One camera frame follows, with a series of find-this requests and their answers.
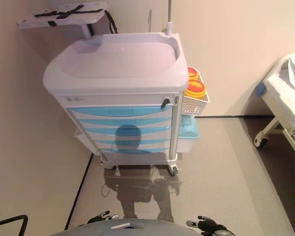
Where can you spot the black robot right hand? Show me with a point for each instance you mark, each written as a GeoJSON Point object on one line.
{"type": "Point", "coordinates": [209, 225]}

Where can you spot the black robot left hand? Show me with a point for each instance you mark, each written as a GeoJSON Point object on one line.
{"type": "Point", "coordinates": [101, 217]}

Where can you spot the blue fronted cart drawer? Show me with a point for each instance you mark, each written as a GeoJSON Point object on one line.
{"type": "Point", "coordinates": [152, 130]}

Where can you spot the cart caster wheel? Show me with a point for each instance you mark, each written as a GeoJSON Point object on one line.
{"type": "Point", "coordinates": [173, 170]}

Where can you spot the blue lidded waste bin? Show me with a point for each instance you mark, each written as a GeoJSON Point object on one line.
{"type": "Point", "coordinates": [189, 130]}

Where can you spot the white bed caster wheel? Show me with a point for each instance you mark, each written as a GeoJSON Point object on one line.
{"type": "Point", "coordinates": [261, 141]}

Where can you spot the white perforated side basket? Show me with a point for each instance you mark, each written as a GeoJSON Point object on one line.
{"type": "Point", "coordinates": [194, 105]}

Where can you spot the cart label sticker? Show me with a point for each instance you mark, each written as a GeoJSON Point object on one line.
{"type": "Point", "coordinates": [74, 98]}

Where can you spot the silver cart lock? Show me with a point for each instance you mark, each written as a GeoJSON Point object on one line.
{"type": "Point", "coordinates": [176, 99]}

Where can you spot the black cart key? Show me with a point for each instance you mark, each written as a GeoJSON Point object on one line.
{"type": "Point", "coordinates": [165, 102]}

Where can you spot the yellow sharps container red lid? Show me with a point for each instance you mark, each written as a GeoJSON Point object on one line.
{"type": "Point", "coordinates": [195, 89]}
{"type": "Point", "coordinates": [192, 73]}

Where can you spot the blue tape patch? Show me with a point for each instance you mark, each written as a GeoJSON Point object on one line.
{"type": "Point", "coordinates": [260, 89]}

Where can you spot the white hospital bed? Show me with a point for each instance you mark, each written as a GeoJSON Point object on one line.
{"type": "Point", "coordinates": [282, 98]}

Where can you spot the white blue medical cart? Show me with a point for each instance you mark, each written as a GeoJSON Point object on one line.
{"type": "Point", "coordinates": [113, 61]}

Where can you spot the white bed sheet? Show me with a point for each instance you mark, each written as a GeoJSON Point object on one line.
{"type": "Point", "coordinates": [294, 71]}

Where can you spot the metal IV pole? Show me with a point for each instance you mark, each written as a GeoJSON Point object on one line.
{"type": "Point", "coordinates": [169, 27]}

